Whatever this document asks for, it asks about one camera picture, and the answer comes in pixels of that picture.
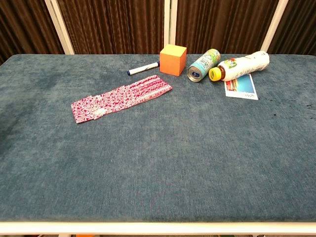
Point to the pink patterned cloth strip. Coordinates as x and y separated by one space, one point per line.
138 90

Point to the blue fabric tablecloth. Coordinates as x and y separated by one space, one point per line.
158 160

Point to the white marker with blue cap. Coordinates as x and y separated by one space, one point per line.
143 68

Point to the orange cube block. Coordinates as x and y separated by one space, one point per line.
171 63

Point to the light blue drink can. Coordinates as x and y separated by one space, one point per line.
203 64

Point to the blue photo postcard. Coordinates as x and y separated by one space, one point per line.
243 89

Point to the yellow-capped white label tea bottle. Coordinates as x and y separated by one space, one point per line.
243 65

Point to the brown pleated curtain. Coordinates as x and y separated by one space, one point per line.
113 24

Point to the white screen frame post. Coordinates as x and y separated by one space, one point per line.
274 26
60 27
167 22
173 22

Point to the white table frame edge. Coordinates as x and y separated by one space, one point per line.
158 227

